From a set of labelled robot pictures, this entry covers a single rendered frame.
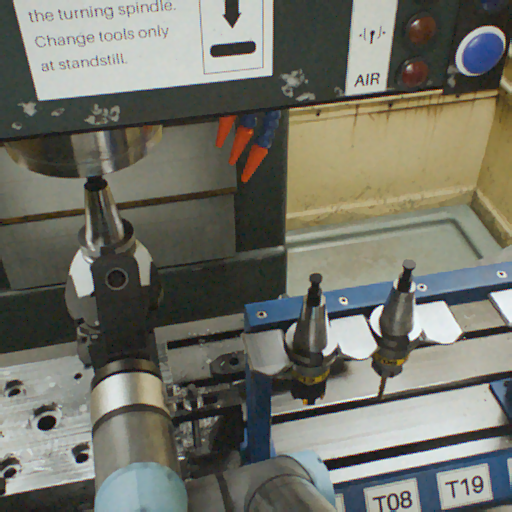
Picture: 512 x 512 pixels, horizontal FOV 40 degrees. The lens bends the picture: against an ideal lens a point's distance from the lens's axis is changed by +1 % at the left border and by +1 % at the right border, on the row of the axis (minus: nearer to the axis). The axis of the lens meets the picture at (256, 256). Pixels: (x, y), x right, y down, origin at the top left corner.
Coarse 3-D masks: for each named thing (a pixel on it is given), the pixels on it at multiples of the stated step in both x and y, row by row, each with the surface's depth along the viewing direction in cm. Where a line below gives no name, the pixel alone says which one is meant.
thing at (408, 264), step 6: (402, 264) 79; (408, 264) 79; (414, 264) 79; (408, 270) 79; (402, 276) 80; (408, 276) 80; (402, 282) 80; (408, 282) 80; (402, 288) 81; (408, 288) 81
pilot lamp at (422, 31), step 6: (420, 18) 47; (426, 18) 47; (414, 24) 47; (420, 24) 47; (426, 24) 47; (432, 24) 47; (414, 30) 47; (420, 30) 47; (426, 30) 47; (432, 30) 47; (408, 36) 47; (414, 36) 47; (420, 36) 47; (426, 36) 47; (432, 36) 48; (414, 42) 48; (420, 42) 48; (426, 42) 48
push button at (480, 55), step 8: (488, 32) 49; (472, 40) 49; (480, 40) 48; (488, 40) 49; (496, 40) 49; (464, 48) 49; (472, 48) 49; (480, 48) 49; (488, 48) 49; (496, 48) 49; (464, 56) 49; (472, 56) 49; (480, 56) 49; (488, 56) 49; (496, 56) 49; (464, 64) 50; (472, 64) 49; (480, 64) 50; (488, 64) 50; (472, 72) 50; (480, 72) 50
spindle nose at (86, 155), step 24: (24, 144) 63; (48, 144) 62; (72, 144) 62; (96, 144) 62; (120, 144) 63; (144, 144) 66; (24, 168) 65; (48, 168) 64; (72, 168) 64; (96, 168) 64; (120, 168) 65
